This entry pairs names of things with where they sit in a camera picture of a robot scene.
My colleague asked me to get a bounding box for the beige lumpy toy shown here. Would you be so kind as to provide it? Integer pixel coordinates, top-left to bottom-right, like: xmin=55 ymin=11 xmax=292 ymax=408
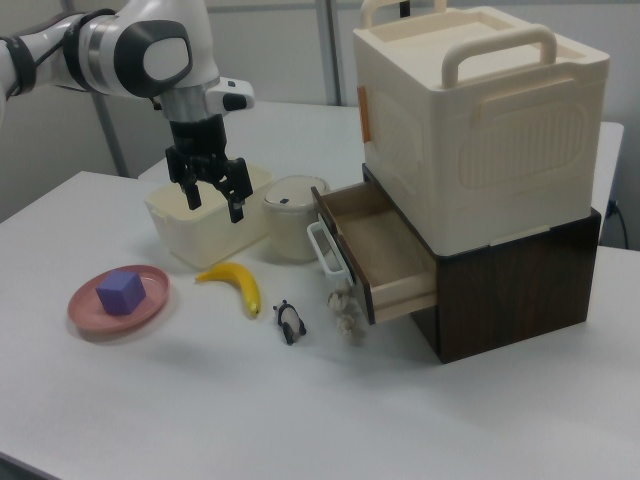
xmin=327 ymin=282 xmax=369 ymax=346

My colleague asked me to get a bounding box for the pink plate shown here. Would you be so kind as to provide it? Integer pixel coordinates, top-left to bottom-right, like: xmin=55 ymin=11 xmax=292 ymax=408
xmin=66 ymin=264 xmax=172 ymax=337

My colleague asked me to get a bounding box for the yellow toy banana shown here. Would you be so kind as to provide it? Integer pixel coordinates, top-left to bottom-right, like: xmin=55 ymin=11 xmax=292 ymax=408
xmin=194 ymin=261 xmax=263 ymax=320

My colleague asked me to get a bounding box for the cream lidded container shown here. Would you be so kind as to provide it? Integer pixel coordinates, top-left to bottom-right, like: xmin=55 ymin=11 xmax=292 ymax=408
xmin=261 ymin=174 xmax=332 ymax=264

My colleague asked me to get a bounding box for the cream open plastic bin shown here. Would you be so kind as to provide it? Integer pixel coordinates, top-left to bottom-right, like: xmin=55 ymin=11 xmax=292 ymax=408
xmin=143 ymin=162 xmax=275 ymax=275

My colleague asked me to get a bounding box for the black wall cable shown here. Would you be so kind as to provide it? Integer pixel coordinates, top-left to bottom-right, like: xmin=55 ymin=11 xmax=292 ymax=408
xmin=607 ymin=199 xmax=629 ymax=249

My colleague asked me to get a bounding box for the white drawer handle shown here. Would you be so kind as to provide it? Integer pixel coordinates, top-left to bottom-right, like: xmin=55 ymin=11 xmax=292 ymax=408
xmin=306 ymin=221 xmax=357 ymax=287

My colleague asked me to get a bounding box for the purple cube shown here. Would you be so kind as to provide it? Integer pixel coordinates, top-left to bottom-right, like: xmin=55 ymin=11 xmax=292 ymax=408
xmin=95 ymin=270 xmax=147 ymax=317

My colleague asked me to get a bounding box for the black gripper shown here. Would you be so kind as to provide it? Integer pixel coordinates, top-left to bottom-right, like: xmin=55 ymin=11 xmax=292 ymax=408
xmin=166 ymin=114 xmax=253 ymax=224

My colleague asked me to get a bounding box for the small panda toy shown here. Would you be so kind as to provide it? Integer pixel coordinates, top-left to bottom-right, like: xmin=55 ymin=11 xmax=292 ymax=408
xmin=272 ymin=299 xmax=308 ymax=347

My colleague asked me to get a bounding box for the dark wood cabinet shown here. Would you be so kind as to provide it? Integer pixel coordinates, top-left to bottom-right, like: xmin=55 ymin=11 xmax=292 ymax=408
xmin=360 ymin=162 xmax=603 ymax=365

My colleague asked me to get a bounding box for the cream storage cabinet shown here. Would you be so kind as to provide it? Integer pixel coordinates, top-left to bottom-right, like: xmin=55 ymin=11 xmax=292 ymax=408
xmin=352 ymin=0 xmax=612 ymax=259

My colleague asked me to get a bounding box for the open wooden drawer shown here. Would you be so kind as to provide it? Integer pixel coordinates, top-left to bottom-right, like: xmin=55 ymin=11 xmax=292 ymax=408
xmin=310 ymin=180 xmax=439 ymax=326

